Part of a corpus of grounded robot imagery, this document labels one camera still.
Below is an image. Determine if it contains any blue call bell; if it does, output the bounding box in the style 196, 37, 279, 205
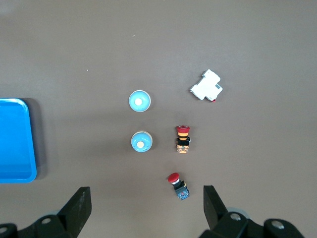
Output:
130, 130, 153, 153
128, 90, 151, 113

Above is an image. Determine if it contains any white circuit breaker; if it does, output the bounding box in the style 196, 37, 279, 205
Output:
189, 69, 223, 103

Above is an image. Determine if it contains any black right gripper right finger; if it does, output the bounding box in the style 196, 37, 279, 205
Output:
199, 185, 306, 238

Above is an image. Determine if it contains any red emergency stop orange switch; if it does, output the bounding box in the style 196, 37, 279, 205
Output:
175, 125, 192, 154

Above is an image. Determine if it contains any blue plastic tray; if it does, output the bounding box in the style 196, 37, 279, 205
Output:
0, 98, 37, 183

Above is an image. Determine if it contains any red push button black switch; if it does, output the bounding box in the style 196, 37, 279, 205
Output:
167, 172, 191, 201

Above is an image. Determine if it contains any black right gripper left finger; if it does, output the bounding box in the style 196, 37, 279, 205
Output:
0, 186, 93, 238

